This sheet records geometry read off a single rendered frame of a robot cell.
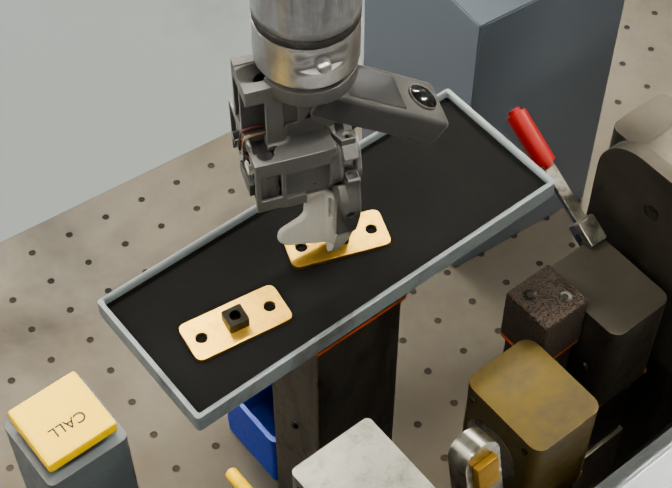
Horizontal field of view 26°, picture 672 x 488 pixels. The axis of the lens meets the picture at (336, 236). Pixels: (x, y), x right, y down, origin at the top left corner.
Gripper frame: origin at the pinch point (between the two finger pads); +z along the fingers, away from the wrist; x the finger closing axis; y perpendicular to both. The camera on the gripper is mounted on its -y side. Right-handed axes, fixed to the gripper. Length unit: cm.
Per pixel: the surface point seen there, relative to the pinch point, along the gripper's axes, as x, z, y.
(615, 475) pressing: 19.8, 17.5, -18.6
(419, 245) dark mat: 2.6, 1.8, -6.4
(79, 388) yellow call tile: 7.4, 1.9, 22.8
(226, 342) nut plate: 7.1, 1.6, 11.1
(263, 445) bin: -6.1, 42.5, 5.9
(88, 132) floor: -124, 118, 10
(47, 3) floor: -162, 118, 10
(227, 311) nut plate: 4.9, 0.7, 10.4
